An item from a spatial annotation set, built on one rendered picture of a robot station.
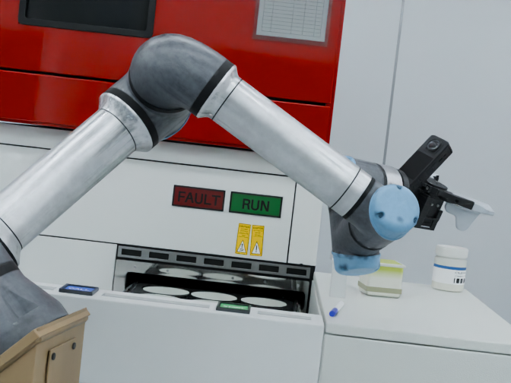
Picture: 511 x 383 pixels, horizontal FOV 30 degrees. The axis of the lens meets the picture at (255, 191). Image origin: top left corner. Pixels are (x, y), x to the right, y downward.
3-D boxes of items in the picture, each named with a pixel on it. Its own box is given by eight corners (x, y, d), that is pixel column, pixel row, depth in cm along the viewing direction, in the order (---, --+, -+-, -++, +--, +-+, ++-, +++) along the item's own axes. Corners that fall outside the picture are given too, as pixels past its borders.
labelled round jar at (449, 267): (428, 285, 213) (433, 243, 213) (460, 289, 213) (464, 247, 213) (433, 289, 206) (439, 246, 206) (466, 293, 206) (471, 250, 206)
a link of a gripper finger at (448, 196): (467, 206, 170) (422, 189, 169) (471, 197, 170) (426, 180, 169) (472, 213, 165) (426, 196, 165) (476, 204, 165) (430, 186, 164)
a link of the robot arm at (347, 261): (350, 262, 145) (344, 193, 148) (326, 277, 155) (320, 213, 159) (398, 262, 147) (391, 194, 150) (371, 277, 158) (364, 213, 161)
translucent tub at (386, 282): (356, 289, 194) (360, 256, 194) (391, 292, 195) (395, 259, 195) (364, 295, 187) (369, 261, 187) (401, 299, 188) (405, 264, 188)
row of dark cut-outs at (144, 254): (118, 256, 217) (119, 245, 217) (309, 278, 216) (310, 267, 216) (117, 256, 217) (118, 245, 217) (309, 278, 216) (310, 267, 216)
